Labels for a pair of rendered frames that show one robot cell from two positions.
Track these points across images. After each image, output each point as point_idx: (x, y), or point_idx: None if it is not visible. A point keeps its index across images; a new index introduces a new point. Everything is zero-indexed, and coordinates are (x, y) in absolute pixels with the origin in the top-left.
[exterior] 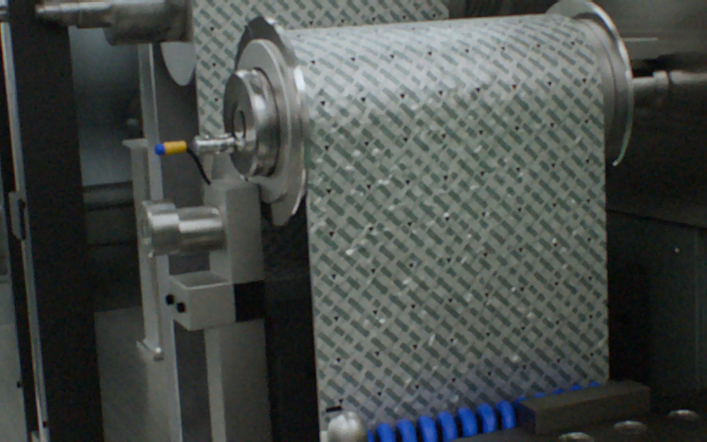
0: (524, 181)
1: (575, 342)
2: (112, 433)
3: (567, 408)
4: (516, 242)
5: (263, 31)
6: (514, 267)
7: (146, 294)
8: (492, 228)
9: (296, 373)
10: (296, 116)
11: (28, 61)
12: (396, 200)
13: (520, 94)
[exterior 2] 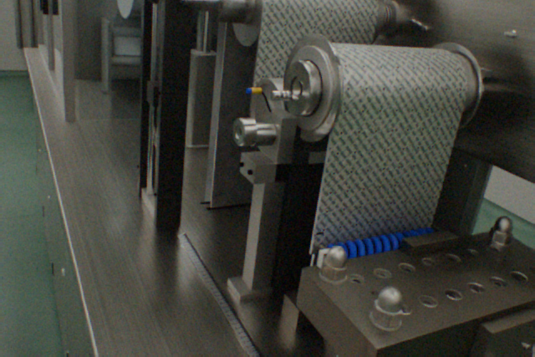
0: (424, 135)
1: (424, 207)
2: None
3: (425, 245)
4: (412, 162)
5: (318, 43)
6: (409, 174)
7: (187, 119)
8: (405, 155)
9: (296, 206)
10: (335, 94)
11: (171, 22)
12: (369, 140)
13: (433, 93)
